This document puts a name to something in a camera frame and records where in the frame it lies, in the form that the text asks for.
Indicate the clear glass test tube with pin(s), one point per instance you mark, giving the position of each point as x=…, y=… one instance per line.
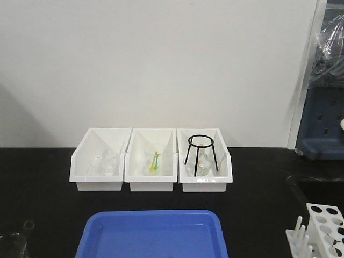
x=28, y=227

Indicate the blue-grey pegboard drying rack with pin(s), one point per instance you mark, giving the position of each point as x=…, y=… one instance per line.
x=320, y=135

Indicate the clear bag of tubes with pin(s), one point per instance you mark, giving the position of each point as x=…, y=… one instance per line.
x=327, y=70

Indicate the white test tube rack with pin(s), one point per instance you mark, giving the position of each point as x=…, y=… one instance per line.
x=321, y=237

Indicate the middle white storage bin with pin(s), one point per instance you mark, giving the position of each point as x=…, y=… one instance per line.
x=144, y=142

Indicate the white storage bin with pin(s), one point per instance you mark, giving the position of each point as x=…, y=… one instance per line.
x=144, y=142
x=215, y=181
x=94, y=140

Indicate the glass flask in bin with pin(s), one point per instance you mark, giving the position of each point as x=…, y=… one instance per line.
x=200, y=164

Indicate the right white storage bin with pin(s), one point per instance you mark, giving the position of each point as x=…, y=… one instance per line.
x=215, y=181

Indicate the glassware in left bin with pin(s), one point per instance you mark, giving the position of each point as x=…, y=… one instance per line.
x=104, y=163

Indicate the left white storage bin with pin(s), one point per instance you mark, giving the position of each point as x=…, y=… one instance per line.
x=94, y=140

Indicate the blue plastic tray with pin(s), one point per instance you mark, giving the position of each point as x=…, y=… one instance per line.
x=154, y=233

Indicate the black lab sink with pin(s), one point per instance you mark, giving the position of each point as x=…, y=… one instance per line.
x=318, y=190

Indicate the glass erlenmeyer flask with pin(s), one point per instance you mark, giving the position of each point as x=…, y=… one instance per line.
x=14, y=244

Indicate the black wire tripod stand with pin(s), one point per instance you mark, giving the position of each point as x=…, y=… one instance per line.
x=201, y=141

